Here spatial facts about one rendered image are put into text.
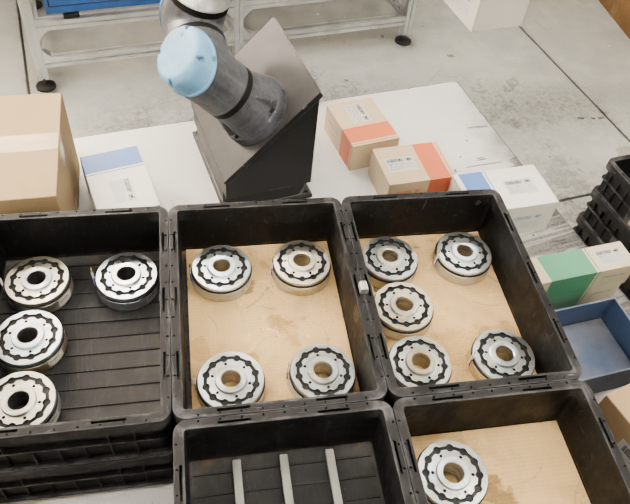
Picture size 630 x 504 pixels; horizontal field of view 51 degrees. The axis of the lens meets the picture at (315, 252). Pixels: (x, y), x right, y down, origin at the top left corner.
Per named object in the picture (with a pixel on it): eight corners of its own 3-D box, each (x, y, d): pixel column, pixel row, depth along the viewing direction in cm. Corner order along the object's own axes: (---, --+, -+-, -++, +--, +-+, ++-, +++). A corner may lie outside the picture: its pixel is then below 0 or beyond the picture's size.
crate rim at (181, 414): (169, 214, 115) (168, 205, 113) (338, 205, 120) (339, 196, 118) (173, 428, 90) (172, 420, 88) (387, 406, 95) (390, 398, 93)
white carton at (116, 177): (86, 184, 146) (78, 153, 140) (140, 172, 150) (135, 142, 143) (106, 249, 135) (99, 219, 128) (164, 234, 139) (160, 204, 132)
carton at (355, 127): (323, 129, 166) (326, 104, 160) (366, 120, 169) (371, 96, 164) (349, 171, 156) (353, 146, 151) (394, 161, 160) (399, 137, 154)
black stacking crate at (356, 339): (174, 251, 122) (169, 208, 113) (332, 241, 127) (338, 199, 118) (179, 456, 97) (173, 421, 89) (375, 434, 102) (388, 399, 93)
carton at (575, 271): (519, 305, 127) (529, 286, 123) (504, 280, 131) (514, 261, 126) (624, 282, 133) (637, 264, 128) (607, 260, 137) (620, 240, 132)
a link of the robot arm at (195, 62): (208, 128, 129) (155, 94, 119) (198, 81, 136) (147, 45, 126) (254, 92, 124) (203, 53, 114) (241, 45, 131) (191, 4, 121)
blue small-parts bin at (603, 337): (551, 404, 121) (565, 385, 115) (513, 336, 130) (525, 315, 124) (643, 381, 125) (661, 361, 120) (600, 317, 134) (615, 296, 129)
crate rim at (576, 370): (338, 205, 120) (339, 196, 118) (494, 197, 125) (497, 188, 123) (387, 406, 95) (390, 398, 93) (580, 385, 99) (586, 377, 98)
